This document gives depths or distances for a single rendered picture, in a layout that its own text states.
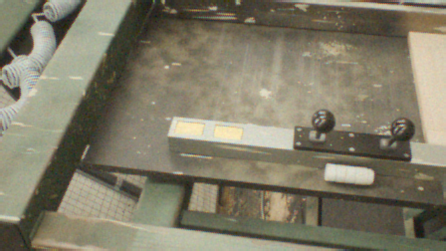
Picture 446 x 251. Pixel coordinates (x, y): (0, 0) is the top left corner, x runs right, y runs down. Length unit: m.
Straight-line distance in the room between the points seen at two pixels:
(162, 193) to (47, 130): 0.23
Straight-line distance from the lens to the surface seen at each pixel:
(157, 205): 0.92
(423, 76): 1.15
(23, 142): 0.89
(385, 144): 0.92
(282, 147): 0.91
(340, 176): 0.90
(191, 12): 1.26
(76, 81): 0.97
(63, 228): 0.82
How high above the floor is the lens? 1.89
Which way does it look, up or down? 16 degrees down
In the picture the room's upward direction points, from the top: 61 degrees counter-clockwise
